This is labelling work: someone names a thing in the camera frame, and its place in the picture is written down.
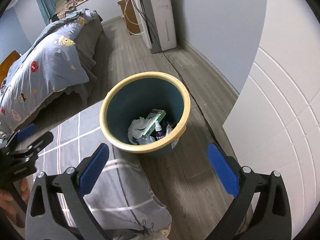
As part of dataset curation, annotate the green and white box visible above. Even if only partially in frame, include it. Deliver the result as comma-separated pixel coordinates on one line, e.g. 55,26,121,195
143,109,166,137

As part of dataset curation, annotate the small purple bottle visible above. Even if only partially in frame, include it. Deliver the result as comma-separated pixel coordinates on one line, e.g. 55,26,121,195
155,120,165,140

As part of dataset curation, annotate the white paper towel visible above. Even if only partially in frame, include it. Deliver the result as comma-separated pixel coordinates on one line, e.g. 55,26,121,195
127,117,155,145

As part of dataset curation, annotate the white air purifier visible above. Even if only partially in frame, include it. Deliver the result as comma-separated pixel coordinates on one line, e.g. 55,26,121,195
132,0,177,54

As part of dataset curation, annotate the wooden side cabinet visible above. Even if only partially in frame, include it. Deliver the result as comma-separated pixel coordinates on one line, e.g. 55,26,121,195
117,0,140,35

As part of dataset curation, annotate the grey rug with white lines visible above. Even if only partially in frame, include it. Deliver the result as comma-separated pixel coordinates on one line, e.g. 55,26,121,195
35,102,172,239

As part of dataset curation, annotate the teal bin with yellow rim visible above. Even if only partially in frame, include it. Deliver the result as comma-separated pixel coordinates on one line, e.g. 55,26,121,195
99,72,190,156

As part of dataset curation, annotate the person's left hand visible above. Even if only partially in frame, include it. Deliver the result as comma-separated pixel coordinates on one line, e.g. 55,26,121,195
1,178,30,228

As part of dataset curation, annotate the wooden headboard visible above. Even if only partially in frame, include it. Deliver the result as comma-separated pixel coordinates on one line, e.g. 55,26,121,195
0,50,21,83

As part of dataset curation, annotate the bed with blue duvet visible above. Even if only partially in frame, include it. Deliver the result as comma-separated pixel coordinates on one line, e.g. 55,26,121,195
1,9,103,138

